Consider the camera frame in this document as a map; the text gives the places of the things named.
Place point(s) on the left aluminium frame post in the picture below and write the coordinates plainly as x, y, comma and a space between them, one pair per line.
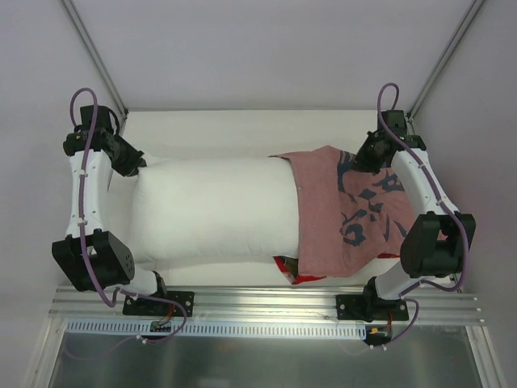
84, 36

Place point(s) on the right aluminium frame post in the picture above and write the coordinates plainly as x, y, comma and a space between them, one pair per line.
460, 32

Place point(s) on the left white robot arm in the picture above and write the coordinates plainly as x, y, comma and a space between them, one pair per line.
92, 257

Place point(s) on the white pillow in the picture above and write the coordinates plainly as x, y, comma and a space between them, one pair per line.
214, 209

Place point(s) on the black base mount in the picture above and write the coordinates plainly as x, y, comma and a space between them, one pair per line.
361, 308
173, 302

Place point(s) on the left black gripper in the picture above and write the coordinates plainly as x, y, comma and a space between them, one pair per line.
130, 160

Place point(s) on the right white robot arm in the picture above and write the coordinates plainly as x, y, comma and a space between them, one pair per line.
436, 249

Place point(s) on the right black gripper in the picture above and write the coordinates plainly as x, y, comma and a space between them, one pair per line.
364, 158

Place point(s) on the aluminium mounting rail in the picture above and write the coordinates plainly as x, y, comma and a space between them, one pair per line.
280, 304

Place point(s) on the pink red patterned pillowcase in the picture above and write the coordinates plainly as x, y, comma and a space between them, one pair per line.
347, 218

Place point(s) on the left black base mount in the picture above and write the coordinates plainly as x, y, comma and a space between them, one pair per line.
173, 302

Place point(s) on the aluminium frame post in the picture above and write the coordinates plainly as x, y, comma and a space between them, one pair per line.
84, 36
460, 32

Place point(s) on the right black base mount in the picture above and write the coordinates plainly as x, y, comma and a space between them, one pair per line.
361, 308

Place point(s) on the white slotted cable duct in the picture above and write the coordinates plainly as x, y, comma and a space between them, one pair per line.
216, 329

